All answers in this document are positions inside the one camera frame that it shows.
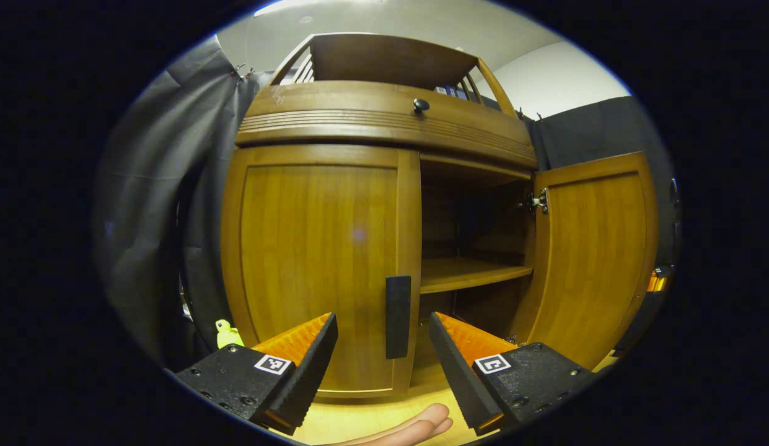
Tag green frog plush toy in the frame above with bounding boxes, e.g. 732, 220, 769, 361
214, 319, 245, 349

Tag brown wooden double-door shoe cabinet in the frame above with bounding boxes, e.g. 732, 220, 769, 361
220, 32, 540, 400

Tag wooden shoe cabinet door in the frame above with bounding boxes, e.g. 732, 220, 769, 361
220, 144, 422, 398
511, 152, 659, 370

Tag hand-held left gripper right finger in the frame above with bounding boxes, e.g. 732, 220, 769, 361
429, 312, 599, 435

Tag wooden cabinet inner shelf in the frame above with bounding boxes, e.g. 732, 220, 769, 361
420, 257, 534, 295

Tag wooden cabinet drawer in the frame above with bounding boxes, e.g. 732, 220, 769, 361
235, 81, 538, 171

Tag black backdrop cloth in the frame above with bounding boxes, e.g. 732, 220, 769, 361
93, 34, 680, 372

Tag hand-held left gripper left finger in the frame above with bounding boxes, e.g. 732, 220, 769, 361
174, 312, 339, 435

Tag black door handle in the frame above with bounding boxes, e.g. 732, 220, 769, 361
385, 275, 412, 360

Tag ceiling light panel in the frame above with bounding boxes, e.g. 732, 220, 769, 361
254, 0, 335, 16

